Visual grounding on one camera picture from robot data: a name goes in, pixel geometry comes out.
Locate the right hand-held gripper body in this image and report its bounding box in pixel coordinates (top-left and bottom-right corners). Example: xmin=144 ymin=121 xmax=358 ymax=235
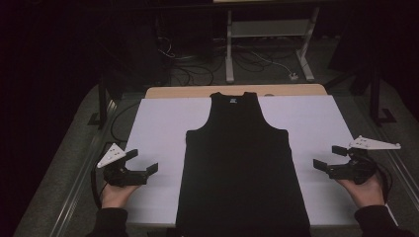
xmin=328 ymin=135 xmax=402 ymax=186

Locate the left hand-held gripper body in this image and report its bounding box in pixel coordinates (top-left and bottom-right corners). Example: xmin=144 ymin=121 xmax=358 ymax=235
xmin=97 ymin=142 xmax=148 ymax=188

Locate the black tank top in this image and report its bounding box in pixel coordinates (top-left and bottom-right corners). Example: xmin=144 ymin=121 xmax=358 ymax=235
xmin=174 ymin=91 xmax=312 ymax=237

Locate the person's left hand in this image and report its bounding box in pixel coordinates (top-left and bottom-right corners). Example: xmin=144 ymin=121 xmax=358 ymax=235
xmin=100 ymin=183 xmax=142 ymax=210

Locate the person's right hand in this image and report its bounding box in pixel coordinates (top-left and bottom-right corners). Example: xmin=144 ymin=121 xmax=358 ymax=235
xmin=335 ymin=173 xmax=386 ymax=209

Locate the black metal stand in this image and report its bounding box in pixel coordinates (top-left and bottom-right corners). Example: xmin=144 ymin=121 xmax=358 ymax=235
xmin=87 ymin=73 xmax=127 ymax=126
xmin=368 ymin=63 xmax=398 ymax=127

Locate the left hand-held gripper cable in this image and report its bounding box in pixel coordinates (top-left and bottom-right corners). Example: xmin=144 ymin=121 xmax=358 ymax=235
xmin=90 ymin=141 xmax=115 ymax=210

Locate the black looped cable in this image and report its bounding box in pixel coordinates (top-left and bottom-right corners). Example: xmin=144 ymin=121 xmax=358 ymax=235
xmin=110 ymin=101 xmax=142 ymax=144

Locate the aluminium rail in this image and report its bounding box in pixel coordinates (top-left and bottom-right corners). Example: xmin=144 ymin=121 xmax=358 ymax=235
xmin=374 ymin=122 xmax=419 ymax=213
xmin=48 ymin=98 xmax=118 ymax=237

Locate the black cable tangle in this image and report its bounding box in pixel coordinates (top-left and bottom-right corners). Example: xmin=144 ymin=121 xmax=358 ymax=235
xmin=169 ymin=60 xmax=216 ymax=87

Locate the white cable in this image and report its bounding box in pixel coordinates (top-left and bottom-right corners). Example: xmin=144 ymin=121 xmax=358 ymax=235
xmin=248 ymin=48 xmax=293 ymax=76

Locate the white metal desk frame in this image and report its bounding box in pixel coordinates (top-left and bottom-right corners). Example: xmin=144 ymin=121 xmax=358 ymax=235
xmin=225 ymin=6 xmax=321 ymax=84

